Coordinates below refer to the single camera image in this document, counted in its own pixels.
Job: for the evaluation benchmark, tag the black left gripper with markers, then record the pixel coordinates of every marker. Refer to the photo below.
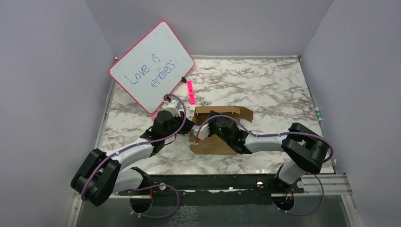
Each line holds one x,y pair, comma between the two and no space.
187,126

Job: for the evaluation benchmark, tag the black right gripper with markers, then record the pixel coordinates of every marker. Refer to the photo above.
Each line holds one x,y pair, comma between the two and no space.
211,123

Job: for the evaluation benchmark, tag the brown cardboard box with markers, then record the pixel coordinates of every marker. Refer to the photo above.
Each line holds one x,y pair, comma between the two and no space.
214,145

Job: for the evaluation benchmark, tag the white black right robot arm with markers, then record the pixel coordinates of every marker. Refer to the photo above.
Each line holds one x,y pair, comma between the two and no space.
306,149

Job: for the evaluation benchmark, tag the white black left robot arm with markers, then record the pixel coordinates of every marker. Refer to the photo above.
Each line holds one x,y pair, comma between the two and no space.
102,173

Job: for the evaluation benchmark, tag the pink marker pen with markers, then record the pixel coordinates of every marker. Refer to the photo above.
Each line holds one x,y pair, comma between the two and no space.
191,92

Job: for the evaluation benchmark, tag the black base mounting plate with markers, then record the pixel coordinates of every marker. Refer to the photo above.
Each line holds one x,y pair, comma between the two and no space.
207,190

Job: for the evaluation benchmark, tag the pink-framed whiteboard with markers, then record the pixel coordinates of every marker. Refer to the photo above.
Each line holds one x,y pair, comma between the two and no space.
153,67

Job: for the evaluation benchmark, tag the green white glue stick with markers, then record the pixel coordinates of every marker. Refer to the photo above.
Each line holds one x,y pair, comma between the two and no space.
318,114

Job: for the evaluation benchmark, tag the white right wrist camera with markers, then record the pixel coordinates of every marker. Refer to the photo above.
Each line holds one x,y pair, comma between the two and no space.
200,133

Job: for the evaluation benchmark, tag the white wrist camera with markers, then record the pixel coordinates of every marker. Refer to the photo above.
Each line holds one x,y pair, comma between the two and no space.
174,108
200,133

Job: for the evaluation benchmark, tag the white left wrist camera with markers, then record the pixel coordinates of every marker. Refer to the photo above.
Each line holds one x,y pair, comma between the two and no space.
174,108

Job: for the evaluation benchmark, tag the aluminium frame rail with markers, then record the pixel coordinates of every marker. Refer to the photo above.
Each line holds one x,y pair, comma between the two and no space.
322,201

